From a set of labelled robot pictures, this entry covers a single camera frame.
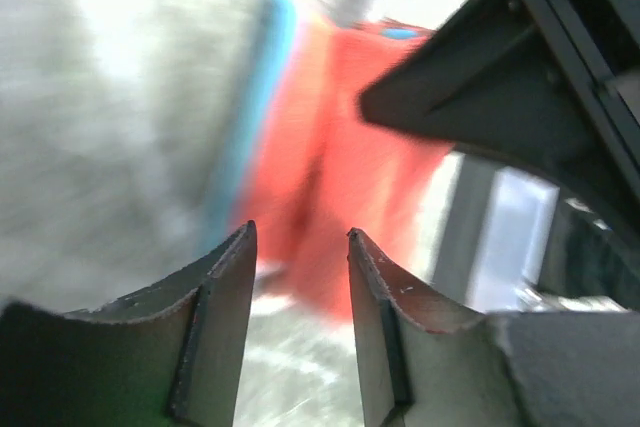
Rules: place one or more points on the brown orange bear towel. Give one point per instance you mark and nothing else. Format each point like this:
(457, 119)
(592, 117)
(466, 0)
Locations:
(299, 160)

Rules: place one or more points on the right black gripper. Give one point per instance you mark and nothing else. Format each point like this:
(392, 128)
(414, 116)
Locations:
(552, 85)

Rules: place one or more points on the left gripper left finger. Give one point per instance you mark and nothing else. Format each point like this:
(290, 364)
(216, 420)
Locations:
(169, 354)

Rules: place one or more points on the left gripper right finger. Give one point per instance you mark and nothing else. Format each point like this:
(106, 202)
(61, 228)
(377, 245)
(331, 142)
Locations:
(426, 360)

